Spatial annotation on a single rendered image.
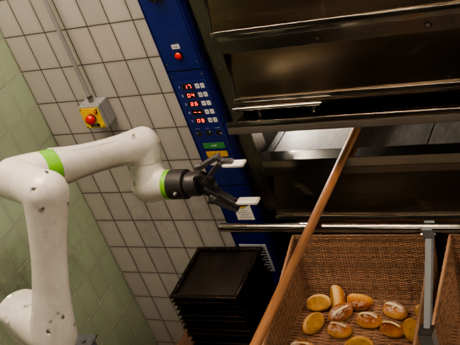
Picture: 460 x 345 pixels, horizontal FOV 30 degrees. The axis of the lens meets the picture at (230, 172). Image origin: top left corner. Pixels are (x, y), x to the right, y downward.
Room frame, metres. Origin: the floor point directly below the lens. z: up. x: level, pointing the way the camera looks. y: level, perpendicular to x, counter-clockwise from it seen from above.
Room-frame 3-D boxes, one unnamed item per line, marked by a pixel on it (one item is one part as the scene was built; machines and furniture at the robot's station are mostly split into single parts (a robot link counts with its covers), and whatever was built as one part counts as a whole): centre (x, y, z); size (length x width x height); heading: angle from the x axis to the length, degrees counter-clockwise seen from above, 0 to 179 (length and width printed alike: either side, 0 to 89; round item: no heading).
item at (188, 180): (2.21, 0.09, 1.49); 0.09 x 0.07 x 0.08; 56
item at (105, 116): (3.04, 0.40, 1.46); 0.10 x 0.07 x 0.10; 56
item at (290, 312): (2.33, -0.24, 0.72); 0.56 x 0.49 x 0.28; 57
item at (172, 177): (2.25, 0.15, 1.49); 0.12 x 0.06 x 0.09; 146
